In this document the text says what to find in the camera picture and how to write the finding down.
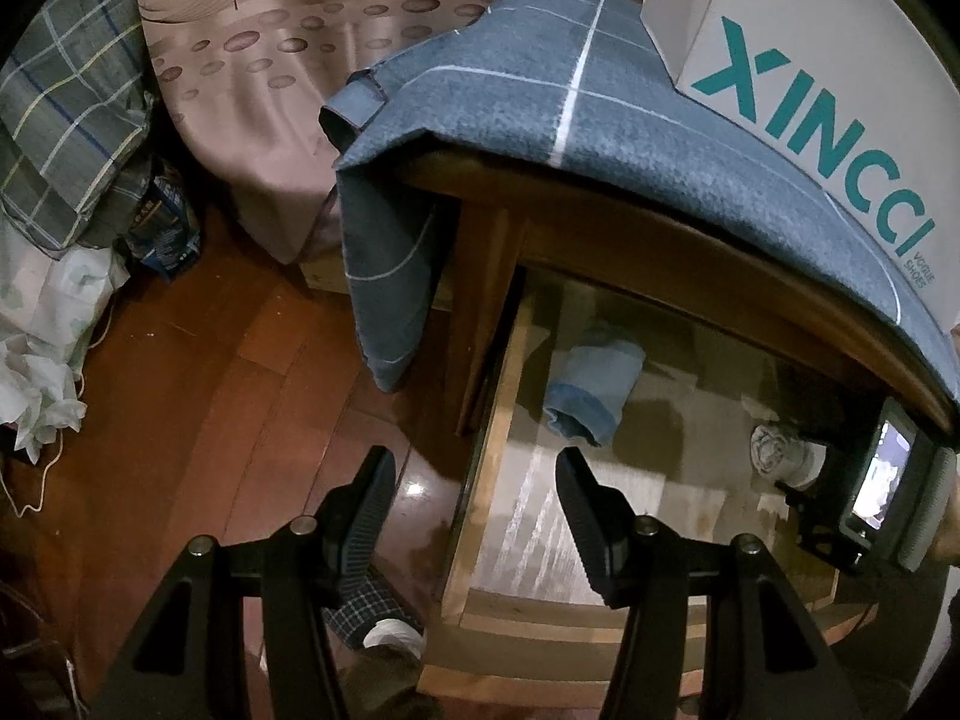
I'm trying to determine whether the blue-grey lined cloth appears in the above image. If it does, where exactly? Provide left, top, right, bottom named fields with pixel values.
left=319, top=0, right=960, bottom=395

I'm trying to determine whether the wooden drawer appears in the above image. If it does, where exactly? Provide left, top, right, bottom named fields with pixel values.
left=416, top=270, right=923, bottom=710

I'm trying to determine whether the plaid grey blanket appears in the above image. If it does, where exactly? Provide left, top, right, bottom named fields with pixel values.
left=0, top=0, right=155, bottom=252

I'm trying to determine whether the wooden nightstand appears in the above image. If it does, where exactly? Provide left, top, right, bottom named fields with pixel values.
left=390, top=146, right=957, bottom=440

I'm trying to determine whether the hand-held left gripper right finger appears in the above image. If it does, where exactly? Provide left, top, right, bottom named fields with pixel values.
left=556, top=448, right=848, bottom=720

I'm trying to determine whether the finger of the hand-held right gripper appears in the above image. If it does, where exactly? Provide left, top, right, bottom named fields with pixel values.
left=776, top=481, right=860, bottom=567

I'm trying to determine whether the white floral cloth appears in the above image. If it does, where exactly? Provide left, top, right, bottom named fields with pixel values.
left=0, top=236, right=132, bottom=462

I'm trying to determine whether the leaf print bed sheet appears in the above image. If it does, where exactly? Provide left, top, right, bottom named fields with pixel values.
left=131, top=0, right=668, bottom=267

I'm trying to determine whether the dark blue packet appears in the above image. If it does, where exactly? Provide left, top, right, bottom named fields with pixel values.
left=120, top=157, right=202, bottom=282

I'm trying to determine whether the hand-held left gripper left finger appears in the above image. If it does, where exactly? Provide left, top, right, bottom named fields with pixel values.
left=90, top=446, right=396, bottom=720

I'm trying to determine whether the dark plaid slipper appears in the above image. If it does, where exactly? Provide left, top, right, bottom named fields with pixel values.
left=324, top=568, right=427, bottom=653

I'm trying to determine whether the white shoe box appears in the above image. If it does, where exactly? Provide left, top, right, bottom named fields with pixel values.
left=641, top=0, right=960, bottom=331

